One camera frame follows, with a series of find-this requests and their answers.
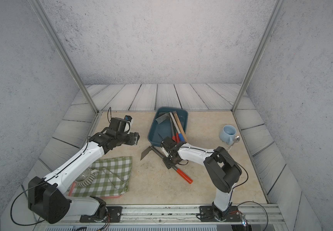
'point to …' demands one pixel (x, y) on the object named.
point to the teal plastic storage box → (158, 132)
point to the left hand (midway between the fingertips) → (136, 135)
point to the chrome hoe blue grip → (180, 135)
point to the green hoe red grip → (174, 138)
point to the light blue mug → (227, 133)
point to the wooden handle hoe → (182, 129)
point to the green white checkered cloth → (113, 178)
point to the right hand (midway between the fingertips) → (170, 163)
